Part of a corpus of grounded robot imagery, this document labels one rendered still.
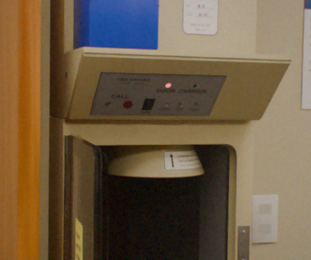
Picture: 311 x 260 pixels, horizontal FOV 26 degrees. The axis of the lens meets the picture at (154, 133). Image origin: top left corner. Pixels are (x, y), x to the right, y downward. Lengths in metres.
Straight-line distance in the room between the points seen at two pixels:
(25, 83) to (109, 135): 0.18
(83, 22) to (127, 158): 0.26
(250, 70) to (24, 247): 0.41
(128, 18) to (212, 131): 0.26
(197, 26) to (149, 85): 0.16
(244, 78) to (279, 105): 0.64
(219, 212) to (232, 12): 0.34
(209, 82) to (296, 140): 0.70
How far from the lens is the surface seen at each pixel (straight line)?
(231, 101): 1.06
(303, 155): 1.70
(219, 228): 1.19
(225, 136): 1.12
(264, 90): 1.07
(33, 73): 0.93
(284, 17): 1.68
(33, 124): 0.93
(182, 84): 1.00
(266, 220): 1.66
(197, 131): 1.10
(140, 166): 1.10
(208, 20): 1.11
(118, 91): 0.98
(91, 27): 0.93
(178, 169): 1.11
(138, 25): 0.95
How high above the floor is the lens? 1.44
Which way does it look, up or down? 3 degrees down
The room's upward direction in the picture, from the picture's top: 1 degrees clockwise
